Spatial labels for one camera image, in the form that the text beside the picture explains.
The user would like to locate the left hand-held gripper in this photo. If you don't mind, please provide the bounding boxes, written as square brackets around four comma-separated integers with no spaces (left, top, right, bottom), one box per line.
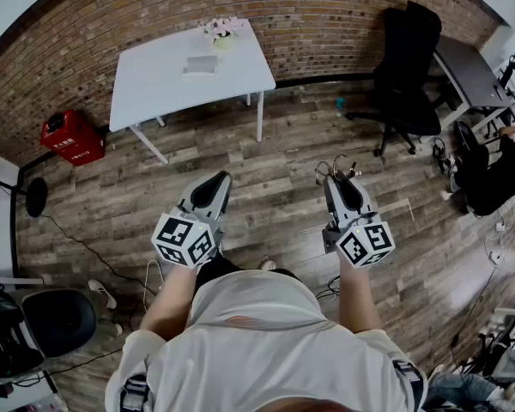
[150,170,233,270]

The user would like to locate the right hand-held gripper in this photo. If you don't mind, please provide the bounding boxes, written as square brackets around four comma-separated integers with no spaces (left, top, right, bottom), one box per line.
[314,154,396,269]

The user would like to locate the glasses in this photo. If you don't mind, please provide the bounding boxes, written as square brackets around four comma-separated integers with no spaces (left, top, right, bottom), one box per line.
[181,54,220,79]

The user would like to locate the person's right forearm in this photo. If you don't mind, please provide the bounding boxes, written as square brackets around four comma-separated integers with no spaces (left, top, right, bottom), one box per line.
[337,255,384,335]

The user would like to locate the person's left forearm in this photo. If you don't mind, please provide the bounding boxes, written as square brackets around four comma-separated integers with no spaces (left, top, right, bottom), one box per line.
[139,257,198,343]

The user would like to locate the person's black trousers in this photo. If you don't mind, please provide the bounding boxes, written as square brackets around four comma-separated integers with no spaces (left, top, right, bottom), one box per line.
[194,254,301,294]

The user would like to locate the black office chair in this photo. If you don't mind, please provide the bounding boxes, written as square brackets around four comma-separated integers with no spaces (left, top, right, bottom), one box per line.
[345,0,454,158]

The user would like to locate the white table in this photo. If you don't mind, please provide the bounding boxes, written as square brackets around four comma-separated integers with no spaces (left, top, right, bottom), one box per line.
[108,17,277,166]

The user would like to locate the red box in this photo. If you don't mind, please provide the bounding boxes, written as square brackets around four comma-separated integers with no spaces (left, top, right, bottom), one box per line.
[39,109,107,167]

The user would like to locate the person's white shirt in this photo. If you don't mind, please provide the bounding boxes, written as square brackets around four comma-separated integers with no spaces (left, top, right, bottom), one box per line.
[105,268,428,412]

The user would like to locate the pink flower bouquet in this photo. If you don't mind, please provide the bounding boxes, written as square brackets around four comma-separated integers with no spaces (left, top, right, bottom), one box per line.
[201,16,245,51]

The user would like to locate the black standing fan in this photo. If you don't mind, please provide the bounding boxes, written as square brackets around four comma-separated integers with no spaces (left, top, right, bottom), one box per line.
[0,146,49,219]

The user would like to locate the grey desk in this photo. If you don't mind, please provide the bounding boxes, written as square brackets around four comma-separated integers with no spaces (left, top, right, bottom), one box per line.
[433,34,515,135]

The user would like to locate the white chair with black seat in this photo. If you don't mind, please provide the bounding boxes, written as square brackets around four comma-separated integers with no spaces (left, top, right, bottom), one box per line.
[20,288,99,359]

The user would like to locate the white desk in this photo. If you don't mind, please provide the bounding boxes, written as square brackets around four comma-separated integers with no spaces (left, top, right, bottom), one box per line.
[480,23,515,102]

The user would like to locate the black equipment pile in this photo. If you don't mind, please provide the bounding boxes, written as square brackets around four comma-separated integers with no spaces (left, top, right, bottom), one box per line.
[0,289,46,381]

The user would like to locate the cluttered equipment rack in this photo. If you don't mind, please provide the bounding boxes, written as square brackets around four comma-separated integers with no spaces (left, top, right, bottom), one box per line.
[450,300,515,385]

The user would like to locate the white floor cable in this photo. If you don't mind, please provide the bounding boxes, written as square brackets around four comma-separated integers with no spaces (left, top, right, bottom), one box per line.
[143,258,163,311]

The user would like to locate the black cable bundle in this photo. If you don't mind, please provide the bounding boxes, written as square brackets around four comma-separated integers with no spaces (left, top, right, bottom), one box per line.
[432,137,458,173]

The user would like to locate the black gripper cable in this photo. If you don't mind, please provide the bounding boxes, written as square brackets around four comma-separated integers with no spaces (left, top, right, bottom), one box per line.
[315,274,342,303]

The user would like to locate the long black floor cable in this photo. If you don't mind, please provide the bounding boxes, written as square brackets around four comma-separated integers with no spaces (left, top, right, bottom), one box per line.
[38,214,158,291]

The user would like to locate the grey shoulder strap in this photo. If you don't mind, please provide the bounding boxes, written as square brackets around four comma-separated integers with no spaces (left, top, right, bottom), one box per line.
[118,373,150,412]
[391,358,427,407]

